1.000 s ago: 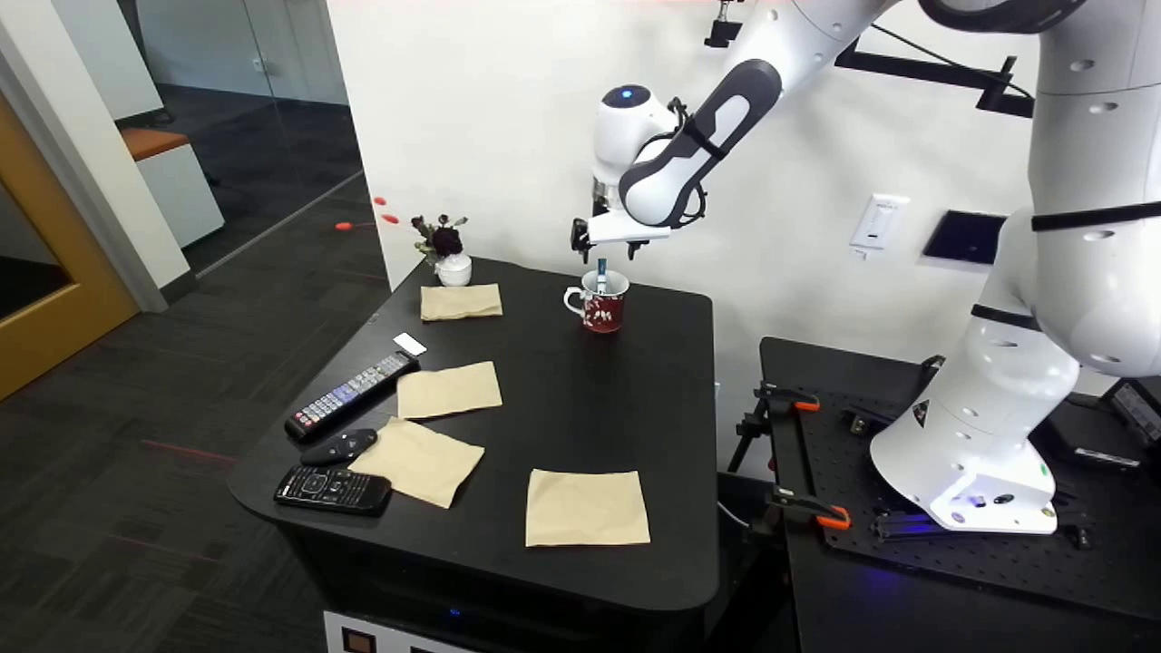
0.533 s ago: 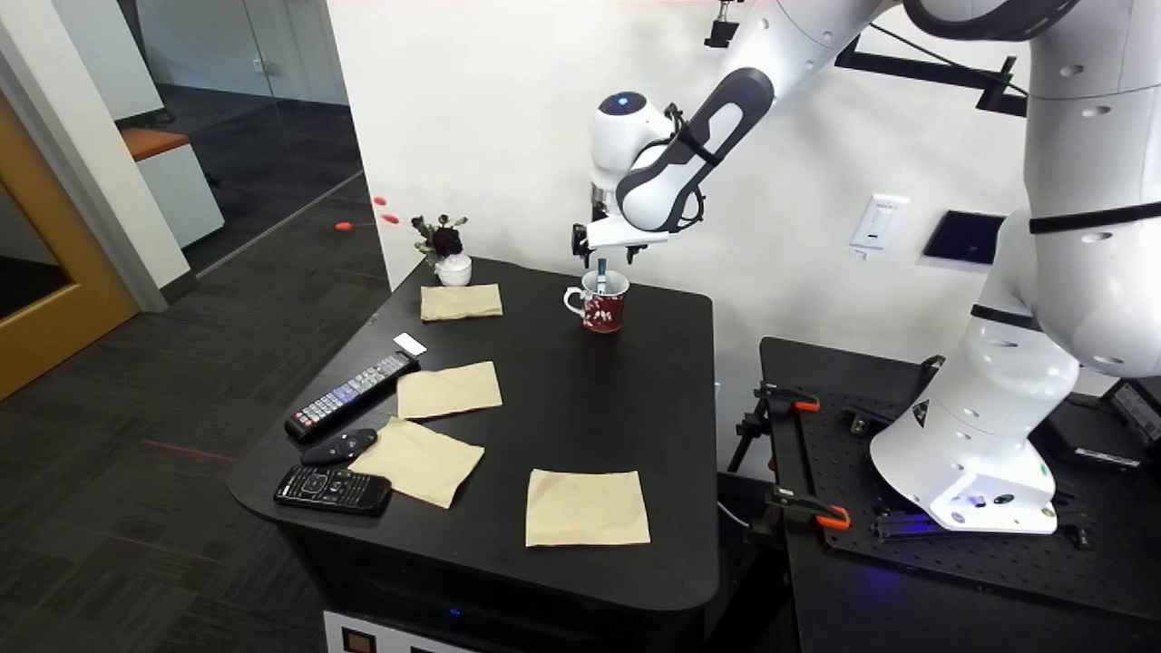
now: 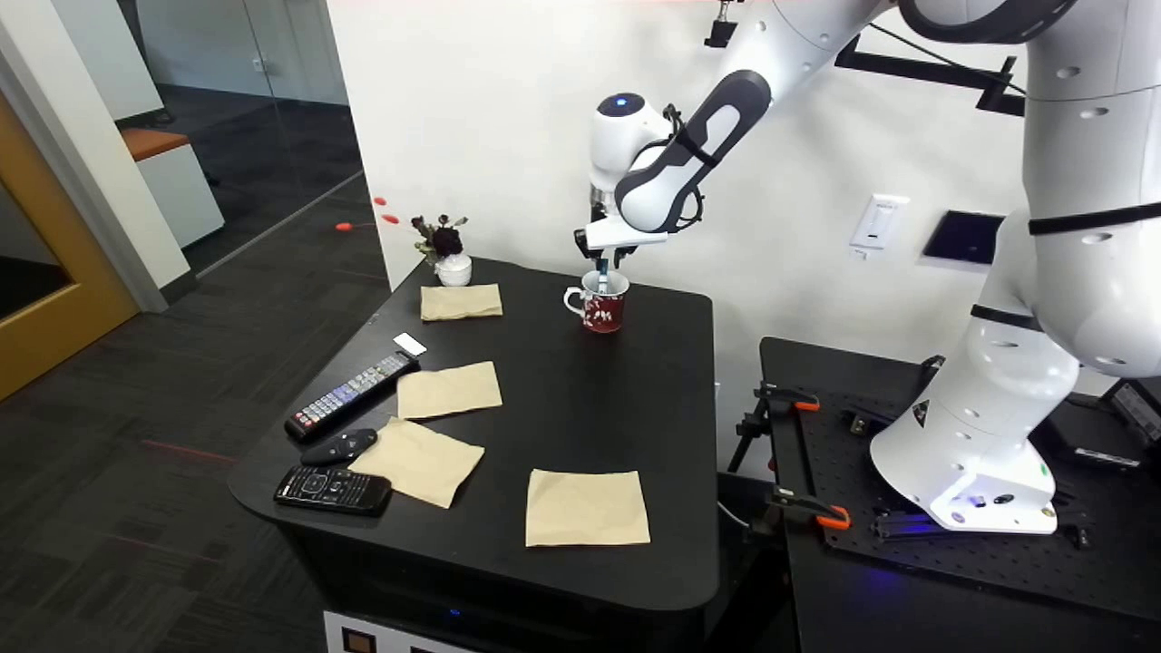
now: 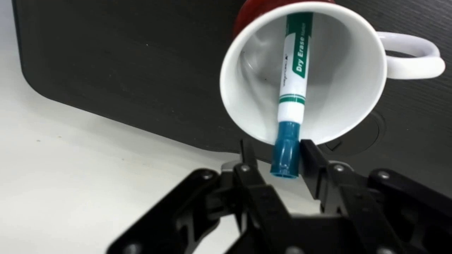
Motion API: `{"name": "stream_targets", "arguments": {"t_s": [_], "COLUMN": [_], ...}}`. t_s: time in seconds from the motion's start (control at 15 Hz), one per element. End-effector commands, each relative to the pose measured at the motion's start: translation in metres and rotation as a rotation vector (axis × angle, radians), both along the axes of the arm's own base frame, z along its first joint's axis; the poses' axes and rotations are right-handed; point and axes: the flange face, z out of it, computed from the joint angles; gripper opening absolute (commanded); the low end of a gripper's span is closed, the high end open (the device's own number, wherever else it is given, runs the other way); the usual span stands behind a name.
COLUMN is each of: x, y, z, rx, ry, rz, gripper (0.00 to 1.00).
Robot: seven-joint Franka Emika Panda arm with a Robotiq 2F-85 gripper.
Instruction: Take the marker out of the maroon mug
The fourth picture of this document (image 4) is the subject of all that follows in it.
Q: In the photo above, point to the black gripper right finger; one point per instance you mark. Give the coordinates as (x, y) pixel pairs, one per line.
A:
(348, 198)

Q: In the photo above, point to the green dry erase marker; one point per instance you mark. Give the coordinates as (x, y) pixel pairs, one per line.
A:
(293, 85)

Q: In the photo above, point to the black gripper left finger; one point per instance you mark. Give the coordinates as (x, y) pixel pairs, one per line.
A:
(255, 198)

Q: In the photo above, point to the maroon mug with white inside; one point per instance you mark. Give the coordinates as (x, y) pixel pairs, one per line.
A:
(340, 85)

